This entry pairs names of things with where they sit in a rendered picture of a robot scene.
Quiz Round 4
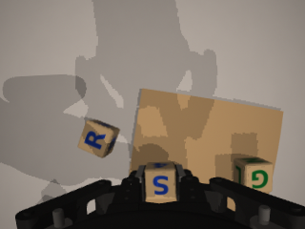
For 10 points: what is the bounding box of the tan wooden block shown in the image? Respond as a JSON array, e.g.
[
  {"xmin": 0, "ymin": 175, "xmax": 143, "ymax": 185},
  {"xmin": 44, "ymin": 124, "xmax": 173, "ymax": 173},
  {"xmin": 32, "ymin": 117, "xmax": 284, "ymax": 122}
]
[
  {"xmin": 144, "ymin": 161, "xmax": 176, "ymax": 199},
  {"xmin": 234, "ymin": 157, "xmax": 274, "ymax": 193},
  {"xmin": 78, "ymin": 120, "xmax": 120, "ymax": 158}
]

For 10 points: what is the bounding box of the tan square mat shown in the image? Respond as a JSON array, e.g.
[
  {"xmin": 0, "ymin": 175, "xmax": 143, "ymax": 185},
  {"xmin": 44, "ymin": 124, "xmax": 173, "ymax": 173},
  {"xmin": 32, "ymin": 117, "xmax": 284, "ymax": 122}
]
[{"xmin": 129, "ymin": 89, "xmax": 283, "ymax": 184}]

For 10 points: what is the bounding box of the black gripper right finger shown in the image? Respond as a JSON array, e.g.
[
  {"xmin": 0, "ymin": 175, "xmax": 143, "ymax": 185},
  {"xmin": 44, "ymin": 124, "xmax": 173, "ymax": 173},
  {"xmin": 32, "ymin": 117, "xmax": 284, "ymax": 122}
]
[{"xmin": 174, "ymin": 164, "xmax": 305, "ymax": 229}]

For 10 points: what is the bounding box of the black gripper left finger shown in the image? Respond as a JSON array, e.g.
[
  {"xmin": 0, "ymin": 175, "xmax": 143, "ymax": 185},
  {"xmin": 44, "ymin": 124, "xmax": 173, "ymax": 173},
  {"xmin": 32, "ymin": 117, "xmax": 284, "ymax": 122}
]
[{"xmin": 15, "ymin": 165, "xmax": 146, "ymax": 229}]

